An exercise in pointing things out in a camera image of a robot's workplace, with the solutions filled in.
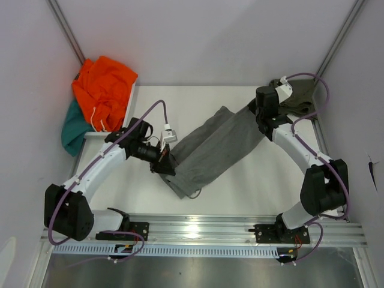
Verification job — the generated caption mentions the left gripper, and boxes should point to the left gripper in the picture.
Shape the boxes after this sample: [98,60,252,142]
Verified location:
[131,140,175,176]

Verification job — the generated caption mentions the olive green shorts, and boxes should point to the olive green shorts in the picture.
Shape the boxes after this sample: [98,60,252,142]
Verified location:
[279,79,315,118]

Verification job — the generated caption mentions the grey shorts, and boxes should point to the grey shorts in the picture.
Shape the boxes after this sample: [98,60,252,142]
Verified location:
[160,106,264,199]

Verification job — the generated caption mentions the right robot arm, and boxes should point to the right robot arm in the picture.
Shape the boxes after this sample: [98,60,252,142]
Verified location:
[250,84,350,242]

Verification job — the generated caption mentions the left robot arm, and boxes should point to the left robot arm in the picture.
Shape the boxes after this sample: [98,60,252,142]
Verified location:
[44,118,177,245]

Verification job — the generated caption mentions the teal shorts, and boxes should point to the teal shorts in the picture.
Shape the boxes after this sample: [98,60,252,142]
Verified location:
[61,99,94,157]

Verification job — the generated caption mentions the orange shorts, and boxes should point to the orange shorts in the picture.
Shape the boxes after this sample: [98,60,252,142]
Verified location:
[72,56,138,132]

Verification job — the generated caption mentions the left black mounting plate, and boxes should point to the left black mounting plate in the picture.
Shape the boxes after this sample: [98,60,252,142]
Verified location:
[95,222,150,241]

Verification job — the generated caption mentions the black mounting plate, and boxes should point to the black mounting plate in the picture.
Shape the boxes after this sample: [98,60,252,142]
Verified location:
[95,222,150,241]
[248,224,310,244]

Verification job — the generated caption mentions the white plastic basket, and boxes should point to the white plastic basket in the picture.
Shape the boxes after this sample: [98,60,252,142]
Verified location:
[84,81,139,140]

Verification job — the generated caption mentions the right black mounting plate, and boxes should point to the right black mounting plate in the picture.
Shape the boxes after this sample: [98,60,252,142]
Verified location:
[248,224,310,244]

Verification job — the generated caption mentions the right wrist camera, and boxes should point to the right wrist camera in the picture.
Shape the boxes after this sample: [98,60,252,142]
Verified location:
[275,76,293,103]

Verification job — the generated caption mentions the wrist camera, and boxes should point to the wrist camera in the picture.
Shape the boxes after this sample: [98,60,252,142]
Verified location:
[275,76,293,103]
[160,130,178,150]

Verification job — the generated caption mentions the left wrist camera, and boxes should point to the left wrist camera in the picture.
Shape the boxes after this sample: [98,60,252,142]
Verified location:
[160,130,178,150]

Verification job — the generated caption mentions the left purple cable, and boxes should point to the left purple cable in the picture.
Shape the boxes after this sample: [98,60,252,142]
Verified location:
[47,100,170,265]

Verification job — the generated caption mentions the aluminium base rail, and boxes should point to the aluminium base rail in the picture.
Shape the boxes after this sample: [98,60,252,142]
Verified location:
[39,213,368,248]

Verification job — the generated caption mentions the right aluminium corner post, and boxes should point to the right aluminium corner post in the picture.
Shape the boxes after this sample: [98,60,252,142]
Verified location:
[316,0,368,77]

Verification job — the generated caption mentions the aluminium corner post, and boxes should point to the aluminium corner post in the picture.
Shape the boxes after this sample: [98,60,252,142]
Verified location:
[316,0,368,77]
[46,0,86,65]

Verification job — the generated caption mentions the slotted cable duct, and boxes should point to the slotted cable duct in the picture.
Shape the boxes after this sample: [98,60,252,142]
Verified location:
[53,243,279,259]

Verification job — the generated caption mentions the left aluminium corner post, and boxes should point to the left aluminium corner post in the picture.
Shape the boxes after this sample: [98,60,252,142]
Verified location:
[46,0,86,65]

